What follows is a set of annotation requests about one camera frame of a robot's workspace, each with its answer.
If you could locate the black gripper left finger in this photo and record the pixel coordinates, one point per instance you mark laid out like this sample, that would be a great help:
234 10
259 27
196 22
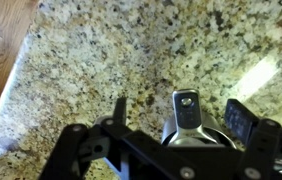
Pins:
77 146

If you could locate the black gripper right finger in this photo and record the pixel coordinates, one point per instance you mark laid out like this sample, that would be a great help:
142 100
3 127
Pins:
267 140

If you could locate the large silver measuring cup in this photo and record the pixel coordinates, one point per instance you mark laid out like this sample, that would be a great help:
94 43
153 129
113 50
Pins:
216 130

